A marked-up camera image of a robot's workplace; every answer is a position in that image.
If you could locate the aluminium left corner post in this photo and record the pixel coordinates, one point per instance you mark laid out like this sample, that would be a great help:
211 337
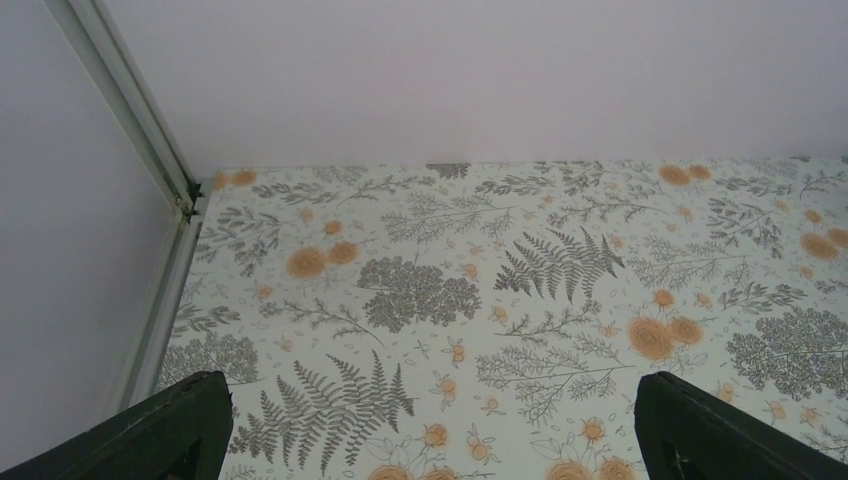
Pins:
173 213

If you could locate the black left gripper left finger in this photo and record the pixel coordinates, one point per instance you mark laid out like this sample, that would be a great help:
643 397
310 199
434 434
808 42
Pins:
181 432

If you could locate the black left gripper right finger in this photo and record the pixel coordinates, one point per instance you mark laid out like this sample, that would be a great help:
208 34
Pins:
684 432

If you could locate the floral patterned table mat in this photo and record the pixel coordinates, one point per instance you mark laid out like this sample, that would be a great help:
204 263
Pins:
492 321

